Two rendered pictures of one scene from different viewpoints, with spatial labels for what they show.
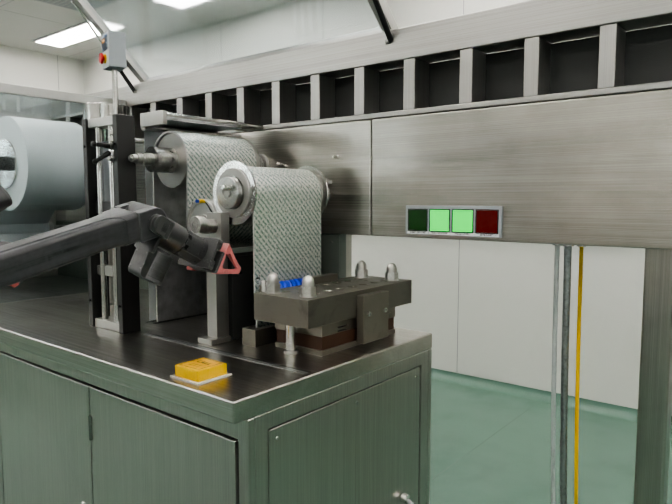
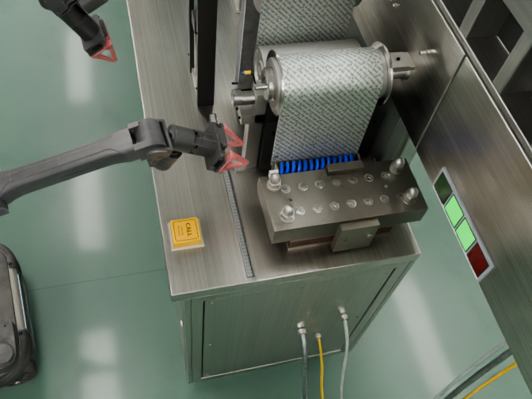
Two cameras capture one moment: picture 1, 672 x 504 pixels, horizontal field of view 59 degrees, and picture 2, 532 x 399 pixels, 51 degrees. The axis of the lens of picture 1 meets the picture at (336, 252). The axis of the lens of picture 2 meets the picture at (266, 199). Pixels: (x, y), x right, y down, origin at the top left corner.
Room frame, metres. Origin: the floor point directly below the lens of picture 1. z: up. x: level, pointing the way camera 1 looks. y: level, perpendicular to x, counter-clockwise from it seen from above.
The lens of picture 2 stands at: (0.60, -0.24, 2.15)
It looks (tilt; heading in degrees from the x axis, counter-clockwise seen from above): 56 degrees down; 29
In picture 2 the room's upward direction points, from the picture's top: 11 degrees clockwise
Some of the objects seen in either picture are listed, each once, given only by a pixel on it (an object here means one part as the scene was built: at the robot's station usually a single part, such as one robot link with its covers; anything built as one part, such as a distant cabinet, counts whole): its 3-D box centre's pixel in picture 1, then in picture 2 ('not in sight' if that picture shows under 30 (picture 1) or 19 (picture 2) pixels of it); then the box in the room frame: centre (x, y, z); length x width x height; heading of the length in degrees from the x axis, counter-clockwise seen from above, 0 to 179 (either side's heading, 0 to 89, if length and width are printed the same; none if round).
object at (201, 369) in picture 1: (201, 369); (185, 232); (1.11, 0.26, 0.91); 0.07 x 0.07 x 0.02; 51
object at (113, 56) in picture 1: (111, 51); not in sight; (1.76, 0.65, 1.66); 0.07 x 0.07 x 0.10; 36
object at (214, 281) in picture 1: (212, 277); (248, 130); (1.38, 0.29, 1.05); 0.06 x 0.05 x 0.31; 141
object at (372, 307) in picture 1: (373, 316); (355, 236); (1.36, -0.09, 0.96); 0.10 x 0.03 x 0.11; 141
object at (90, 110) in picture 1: (106, 115); not in sight; (1.93, 0.73, 1.50); 0.14 x 0.14 x 0.06
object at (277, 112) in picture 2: (234, 192); (274, 83); (1.39, 0.24, 1.25); 0.15 x 0.01 x 0.15; 51
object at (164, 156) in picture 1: (161, 159); not in sight; (1.53, 0.44, 1.33); 0.06 x 0.06 x 0.06; 51
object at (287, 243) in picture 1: (289, 249); (321, 136); (1.45, 0.11, 1.11); 0.23 x 0.01 x 0.18; 141
